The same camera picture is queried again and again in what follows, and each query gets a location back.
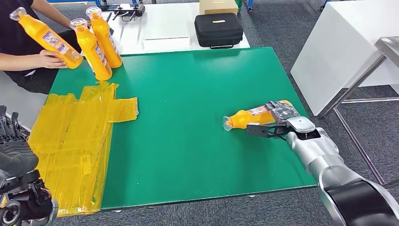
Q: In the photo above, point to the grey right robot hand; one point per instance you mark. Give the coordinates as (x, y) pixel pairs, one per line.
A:
(280, 112)

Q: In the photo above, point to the person's right hand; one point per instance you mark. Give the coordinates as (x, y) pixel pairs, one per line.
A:
(51, 59)

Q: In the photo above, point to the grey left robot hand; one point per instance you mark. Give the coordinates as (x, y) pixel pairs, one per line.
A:
(15, 159)

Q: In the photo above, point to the orange detergent bottle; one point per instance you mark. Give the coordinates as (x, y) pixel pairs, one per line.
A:
(92, 53)
(246, 120)
(106, 40)
(46, 37)

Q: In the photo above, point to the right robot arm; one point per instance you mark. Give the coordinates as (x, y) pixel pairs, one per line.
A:
(330, 165)

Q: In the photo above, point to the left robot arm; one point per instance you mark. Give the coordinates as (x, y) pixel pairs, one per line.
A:
(25, 202)

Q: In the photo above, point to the person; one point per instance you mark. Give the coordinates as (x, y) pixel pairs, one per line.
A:
(15, 31)

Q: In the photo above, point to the stainless steel table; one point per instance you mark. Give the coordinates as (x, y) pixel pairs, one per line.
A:
(15, 99)
(389, 48)

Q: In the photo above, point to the yellow plastic sheet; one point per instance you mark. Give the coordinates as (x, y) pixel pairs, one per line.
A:
(71, 149)

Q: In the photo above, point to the blue metal shelf rack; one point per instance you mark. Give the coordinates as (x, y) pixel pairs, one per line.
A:
(71, 1)
(250, 3)
(325, 4)

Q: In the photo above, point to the white side table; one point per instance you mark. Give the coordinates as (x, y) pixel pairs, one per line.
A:
(336, 56)

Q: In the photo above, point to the black handheld controller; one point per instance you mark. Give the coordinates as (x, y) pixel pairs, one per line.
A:
(131, 10)

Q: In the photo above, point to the black carrying case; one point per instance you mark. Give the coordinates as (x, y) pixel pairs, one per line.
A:
(218, 30)

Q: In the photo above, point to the green plastic crate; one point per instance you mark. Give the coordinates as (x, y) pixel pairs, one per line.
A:
(240, 4)

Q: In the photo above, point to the brown cardboard box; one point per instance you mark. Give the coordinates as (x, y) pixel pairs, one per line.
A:
(218, 6)

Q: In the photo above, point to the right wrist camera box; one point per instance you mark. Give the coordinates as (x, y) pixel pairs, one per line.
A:
(261, 130)

